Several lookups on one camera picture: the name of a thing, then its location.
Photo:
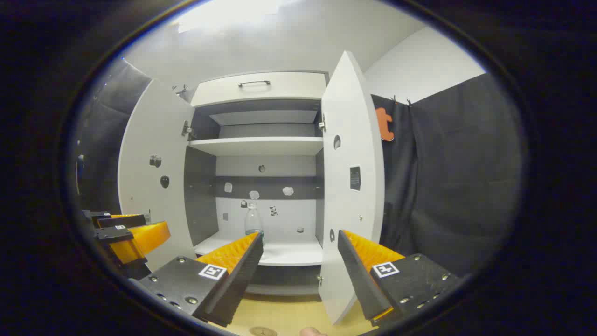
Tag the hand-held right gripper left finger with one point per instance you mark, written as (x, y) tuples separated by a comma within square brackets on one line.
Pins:
[(235, 275)]

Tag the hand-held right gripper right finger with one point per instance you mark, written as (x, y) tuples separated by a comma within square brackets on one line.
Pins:
[(361, 275)]

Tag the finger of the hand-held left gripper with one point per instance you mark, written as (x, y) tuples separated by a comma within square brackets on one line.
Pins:
[(121, 221), (140, 242)]

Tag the clear glass bottle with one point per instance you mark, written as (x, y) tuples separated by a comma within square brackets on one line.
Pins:
[(253, 219)]

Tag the round brown coaster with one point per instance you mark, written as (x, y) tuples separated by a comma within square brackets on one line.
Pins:
[(262, 332)]

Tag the white cabinet door camera sticker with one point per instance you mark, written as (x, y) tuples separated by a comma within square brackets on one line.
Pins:
[(149, 135)]

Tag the white cabinet door cat sticker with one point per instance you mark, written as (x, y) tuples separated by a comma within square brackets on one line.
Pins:
[(350, 140)]

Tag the metal door hinge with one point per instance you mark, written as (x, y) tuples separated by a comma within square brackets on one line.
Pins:
[(187, 129), (322, 123)]

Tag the white cabinet drawer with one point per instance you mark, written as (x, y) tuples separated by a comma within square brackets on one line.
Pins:
[(289, 88)]

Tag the black backdrop cloth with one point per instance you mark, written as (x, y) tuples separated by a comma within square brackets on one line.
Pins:
[(457, 177)]

